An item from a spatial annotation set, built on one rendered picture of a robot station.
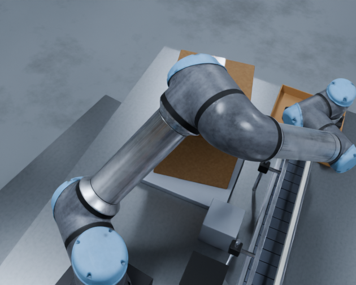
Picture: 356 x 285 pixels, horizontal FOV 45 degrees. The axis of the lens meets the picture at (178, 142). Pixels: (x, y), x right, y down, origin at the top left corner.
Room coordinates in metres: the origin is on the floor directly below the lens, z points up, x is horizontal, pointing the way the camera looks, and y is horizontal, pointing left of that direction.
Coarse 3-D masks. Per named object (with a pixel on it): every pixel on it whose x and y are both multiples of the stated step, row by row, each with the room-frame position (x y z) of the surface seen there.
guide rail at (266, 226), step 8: (288, 160) 0.89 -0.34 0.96; (280, 176) 0.82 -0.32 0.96; (280, 184) 0.79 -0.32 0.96; (272, 200) 0.73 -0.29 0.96; (272, 208) 0.70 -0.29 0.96; (264, 224) 0.65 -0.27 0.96; (264, 232) 0.62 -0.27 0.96; (264, 240) 0.60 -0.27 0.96; (256, 256) 0.55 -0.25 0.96; (256, 264) 0.53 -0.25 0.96; (248, 280) 0.48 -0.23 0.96
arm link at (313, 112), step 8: (312, 96) 0.91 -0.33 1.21; (320, 96) 0.90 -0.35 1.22; (296, 104) 0.88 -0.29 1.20; (304, 104) 0.87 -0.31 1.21; (312, 104) 0.87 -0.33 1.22; (320, 104) 0.87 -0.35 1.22; (328, 104) 0.88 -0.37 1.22; (288, 112) 0.85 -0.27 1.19; (296, 112) 0.84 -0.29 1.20; (304, 112) 0.85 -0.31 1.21; (312, 112) 0.85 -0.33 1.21; (320, 112) 0.85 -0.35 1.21; (328, 112) 0.87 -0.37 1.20; (288, 120) 0.84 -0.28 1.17; (296, 120) 0.82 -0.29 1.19; (304, 120) 0.83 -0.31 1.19; (312, 120) 0.82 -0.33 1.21; (320, 120) 0.82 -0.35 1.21; (328, 120) 0.82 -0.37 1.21; (312, 128) 0.80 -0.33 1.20
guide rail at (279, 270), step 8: (304, 168) 0.93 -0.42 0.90; (304, 176) 0.88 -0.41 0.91; (304, 184) 0.85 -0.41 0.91; (296, 200) 0.79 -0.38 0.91; (296, 208) 0.75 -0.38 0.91; (296, 216) 0.72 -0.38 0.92; (288, 232) 0.67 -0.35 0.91; (288, 240) 0.64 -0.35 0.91; (288, 248) 0.62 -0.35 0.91; (280, 264) 0.56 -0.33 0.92; (280, 272) 0.54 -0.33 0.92
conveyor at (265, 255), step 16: (288, 176) 0.90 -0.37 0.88; (272, 192) 0.82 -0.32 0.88; (288, 192) 0.83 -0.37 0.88; (288, 208) 0.77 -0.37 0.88; (272, 224) 0.70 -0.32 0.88; (288, 224) 0.71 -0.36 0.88; (272, 240) 0.65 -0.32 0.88; (272, 256) 0.60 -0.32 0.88; (256, 272) 0.55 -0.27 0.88; (272, 272) 0.56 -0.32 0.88
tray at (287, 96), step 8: (280, 88) 1.34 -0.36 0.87; (288, 88) 1.36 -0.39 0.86; (280, 96) 1.33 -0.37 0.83; (288, 96) 1.34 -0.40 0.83; (296, 96) 1.35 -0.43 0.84; (304, 96) 1.34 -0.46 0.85; (280, 104) 1.29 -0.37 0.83; (288, 104) 1.30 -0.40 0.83; (272, 112) 1.19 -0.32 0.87; (280, 112) 1.24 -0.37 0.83; (280, 120) 1.20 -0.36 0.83
